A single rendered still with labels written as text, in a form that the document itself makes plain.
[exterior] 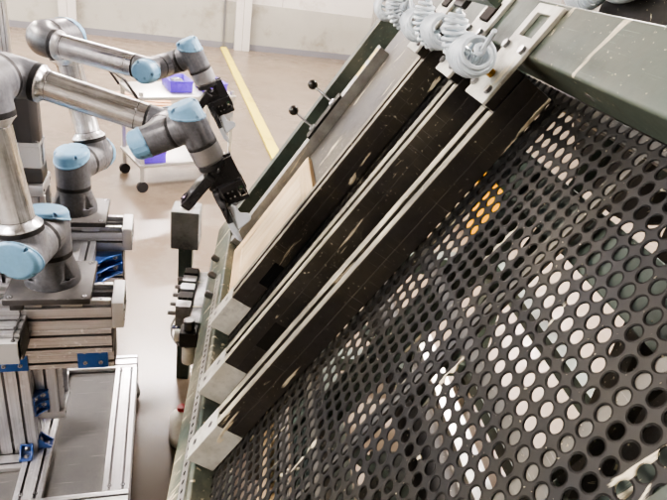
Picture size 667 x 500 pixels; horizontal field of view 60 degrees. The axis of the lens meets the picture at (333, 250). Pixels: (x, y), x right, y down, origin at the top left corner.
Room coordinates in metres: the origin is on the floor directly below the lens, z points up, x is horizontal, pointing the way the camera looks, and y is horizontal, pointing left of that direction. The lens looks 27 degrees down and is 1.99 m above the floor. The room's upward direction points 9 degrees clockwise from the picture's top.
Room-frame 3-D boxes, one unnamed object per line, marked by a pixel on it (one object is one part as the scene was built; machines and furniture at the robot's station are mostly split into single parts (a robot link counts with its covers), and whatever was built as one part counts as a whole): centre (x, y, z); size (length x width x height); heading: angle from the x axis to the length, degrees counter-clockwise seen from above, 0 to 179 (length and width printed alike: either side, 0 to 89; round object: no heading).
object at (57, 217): (1.41, 0.80, 1.20); 0.13 x 0.12 x 0.14; 5
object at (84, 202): (1.88, 0.95, 1.09); 0.15 x 0.15 x 0.10
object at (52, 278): (1.41, 0.80, 1.09); 0.15 x 0.15 x 0.10
